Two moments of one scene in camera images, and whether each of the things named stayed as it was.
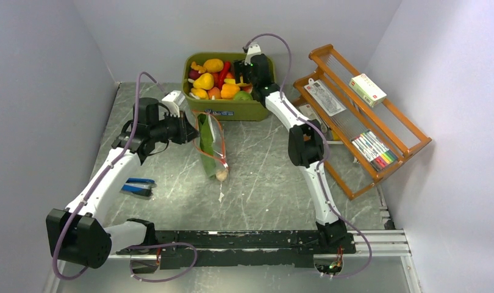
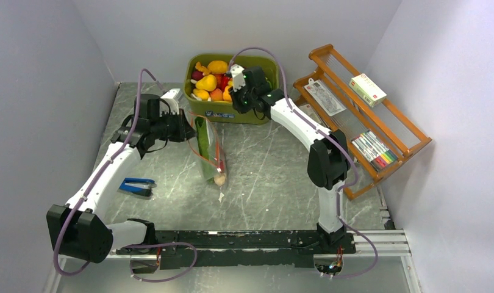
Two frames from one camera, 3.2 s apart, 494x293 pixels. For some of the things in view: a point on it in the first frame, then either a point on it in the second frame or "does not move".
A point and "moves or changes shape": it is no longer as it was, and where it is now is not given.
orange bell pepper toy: (229, 90) does not move
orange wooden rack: (364, 135) does not move
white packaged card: (324, 97) does not move
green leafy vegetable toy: (207, 141) moves or changes shape
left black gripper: (186, 131) does not move
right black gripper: (240, 68) -> (236, 105)
